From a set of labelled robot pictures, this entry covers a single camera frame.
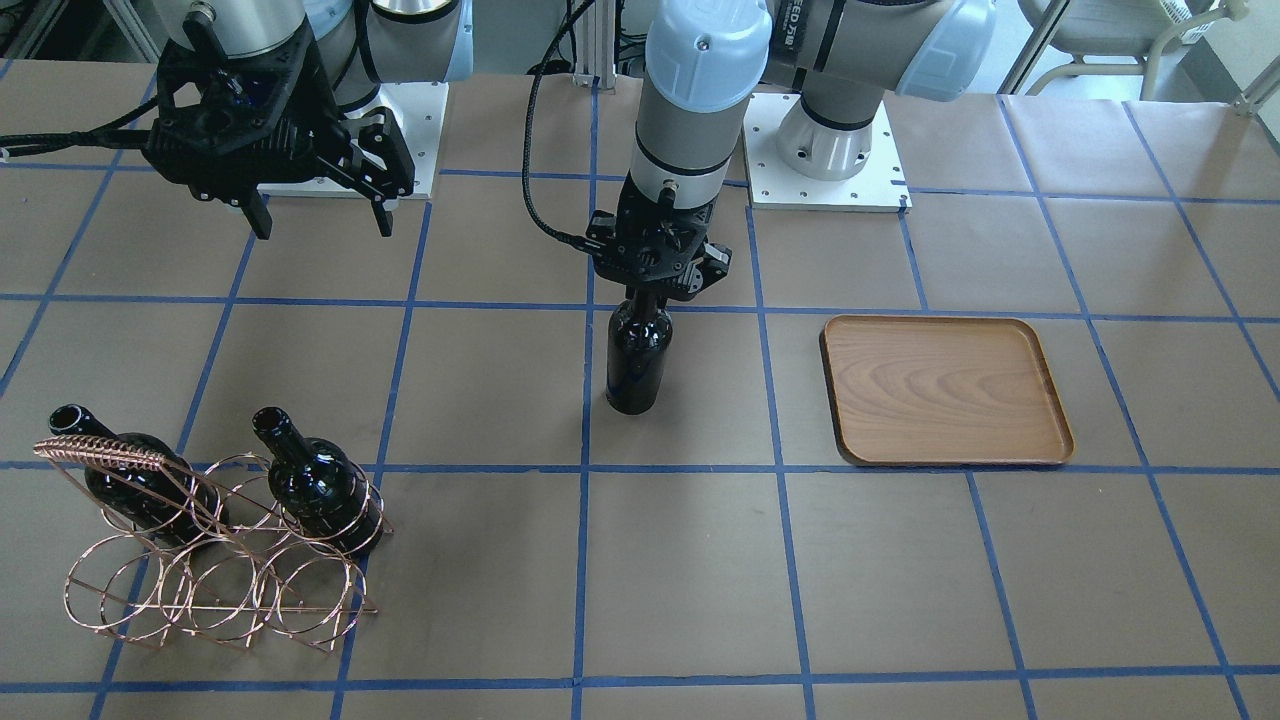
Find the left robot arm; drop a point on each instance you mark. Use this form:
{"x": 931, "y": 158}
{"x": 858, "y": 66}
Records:
{"x": 703, "y": 61}

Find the copper wire wine basket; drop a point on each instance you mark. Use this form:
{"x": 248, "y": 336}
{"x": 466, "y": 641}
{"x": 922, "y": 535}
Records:
{"x": 249, "y": 578}

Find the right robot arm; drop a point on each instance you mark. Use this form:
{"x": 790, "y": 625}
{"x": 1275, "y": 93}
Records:
{"x": 401, "y": 44}

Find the wooden tray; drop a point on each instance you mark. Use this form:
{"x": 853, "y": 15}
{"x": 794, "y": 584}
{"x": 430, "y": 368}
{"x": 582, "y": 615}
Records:
{"x": 942, "y": 391}

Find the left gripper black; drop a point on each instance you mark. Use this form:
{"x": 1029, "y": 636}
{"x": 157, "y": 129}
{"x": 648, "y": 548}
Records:
{"x": 717, "y": 262}

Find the dark wine bottle middle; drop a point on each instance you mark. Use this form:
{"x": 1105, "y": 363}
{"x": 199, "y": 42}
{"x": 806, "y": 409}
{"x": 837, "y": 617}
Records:
{"x": 328, "y": 497}

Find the dark wine bottle handled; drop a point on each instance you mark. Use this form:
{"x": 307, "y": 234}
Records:
{"x": 639, "y": 334}

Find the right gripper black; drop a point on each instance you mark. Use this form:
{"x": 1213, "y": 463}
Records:
{"x": 322, "y": 92}

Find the dark wine bottle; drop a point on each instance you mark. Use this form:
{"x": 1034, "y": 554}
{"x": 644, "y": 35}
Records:
{"x": 155, "y": 502}
{"x": 328, "y": 497}

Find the dark wine bottle far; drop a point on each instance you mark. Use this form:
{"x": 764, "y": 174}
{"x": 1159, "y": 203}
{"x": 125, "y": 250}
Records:
{"x": 155, "y": 502}

